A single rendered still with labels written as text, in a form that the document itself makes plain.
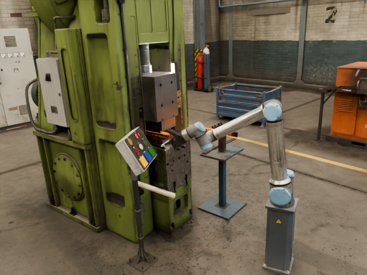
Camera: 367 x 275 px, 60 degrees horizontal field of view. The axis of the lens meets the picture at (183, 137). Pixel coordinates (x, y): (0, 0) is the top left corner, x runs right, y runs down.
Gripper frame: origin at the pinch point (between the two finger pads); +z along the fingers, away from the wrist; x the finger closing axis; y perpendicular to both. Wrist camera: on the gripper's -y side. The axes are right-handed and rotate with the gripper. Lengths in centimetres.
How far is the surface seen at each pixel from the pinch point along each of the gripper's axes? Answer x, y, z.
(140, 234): -11, 57, 57
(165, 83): 44, -39, -15
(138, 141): -8.7, -12.7, 11.1
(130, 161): -26.9, -4.9, 15.8
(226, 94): 447, 50, 12
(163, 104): 38.8, -24.8, -4.7
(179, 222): 44, 87, 50
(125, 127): 13.9, -26.0, 25.9
